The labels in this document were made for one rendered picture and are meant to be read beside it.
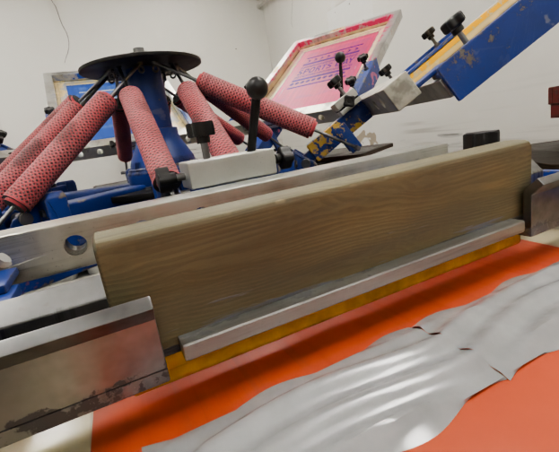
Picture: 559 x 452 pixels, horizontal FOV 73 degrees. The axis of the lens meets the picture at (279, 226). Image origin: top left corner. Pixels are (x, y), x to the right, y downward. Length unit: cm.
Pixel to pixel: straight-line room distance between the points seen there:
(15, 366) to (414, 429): 19
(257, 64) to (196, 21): 81
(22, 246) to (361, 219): 33
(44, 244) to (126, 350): 25
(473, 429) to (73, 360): 19
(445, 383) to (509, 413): 3
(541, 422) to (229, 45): 467
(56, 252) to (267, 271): 27
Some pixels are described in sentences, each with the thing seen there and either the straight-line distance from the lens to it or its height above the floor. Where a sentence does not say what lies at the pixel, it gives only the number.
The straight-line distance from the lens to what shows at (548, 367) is 26.
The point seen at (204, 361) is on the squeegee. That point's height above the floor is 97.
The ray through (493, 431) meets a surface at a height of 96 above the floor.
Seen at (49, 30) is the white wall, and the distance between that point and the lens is 451.
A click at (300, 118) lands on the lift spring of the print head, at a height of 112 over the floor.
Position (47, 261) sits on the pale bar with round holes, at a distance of 45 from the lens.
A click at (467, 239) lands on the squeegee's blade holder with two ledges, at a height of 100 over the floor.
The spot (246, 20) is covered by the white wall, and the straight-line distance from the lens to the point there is 492.
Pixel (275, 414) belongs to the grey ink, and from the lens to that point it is 21.
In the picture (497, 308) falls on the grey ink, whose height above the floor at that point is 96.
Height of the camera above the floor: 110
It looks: 14 degrees down
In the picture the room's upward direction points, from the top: 9 degrees counter-clockwise
